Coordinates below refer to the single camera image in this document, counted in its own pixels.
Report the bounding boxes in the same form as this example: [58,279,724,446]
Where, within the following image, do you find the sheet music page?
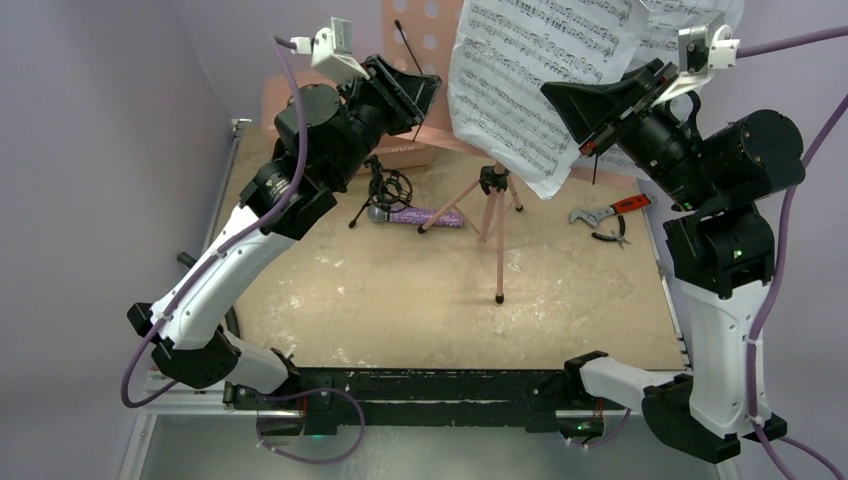
[447,0,649,200]
[626,0,745,106]

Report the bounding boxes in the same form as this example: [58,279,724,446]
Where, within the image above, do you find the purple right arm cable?
[563,25,848,480]

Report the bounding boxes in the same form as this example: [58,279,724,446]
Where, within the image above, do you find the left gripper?
[329,56,441,189]

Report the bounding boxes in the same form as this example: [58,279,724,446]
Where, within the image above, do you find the purple glitter microphone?
[367,205,464,228]

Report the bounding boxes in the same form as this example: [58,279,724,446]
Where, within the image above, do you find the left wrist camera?
[289,17,371,84]

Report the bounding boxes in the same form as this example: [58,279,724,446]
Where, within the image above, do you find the black microphone tripod stand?
[348,155,413,229]

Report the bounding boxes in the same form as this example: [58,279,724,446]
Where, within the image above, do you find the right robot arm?
[540,59,805,464]

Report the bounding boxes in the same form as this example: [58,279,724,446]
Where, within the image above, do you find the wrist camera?
[289,17,371,84]
[653,18,740,106]

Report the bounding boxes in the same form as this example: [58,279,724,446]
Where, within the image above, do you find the aluminium table frame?
[117,119,740,480]

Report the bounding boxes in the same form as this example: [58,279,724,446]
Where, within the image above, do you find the silver adjustable wrench red handle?
[569,194,657,229]

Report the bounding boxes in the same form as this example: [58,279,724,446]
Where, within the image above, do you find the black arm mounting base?
[225,367,622,440]

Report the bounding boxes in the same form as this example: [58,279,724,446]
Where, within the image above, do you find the pink plastic storage box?
[261,71,435,170]

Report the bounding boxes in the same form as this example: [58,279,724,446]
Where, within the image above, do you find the pink music stand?
[380,0,657,306]

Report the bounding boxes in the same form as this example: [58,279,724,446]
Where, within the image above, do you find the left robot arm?
[129,55,442,409]

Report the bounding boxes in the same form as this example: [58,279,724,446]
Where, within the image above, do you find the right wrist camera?
[653,18,740,106]

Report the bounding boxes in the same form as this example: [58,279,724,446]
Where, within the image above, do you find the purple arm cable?
[563,25,848,480]
[120,36,367,464]

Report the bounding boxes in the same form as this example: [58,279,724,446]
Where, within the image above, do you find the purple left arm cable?
[120,36,367,464]

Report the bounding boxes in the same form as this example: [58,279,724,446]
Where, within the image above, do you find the red handled pliers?
[590,215,630,248]

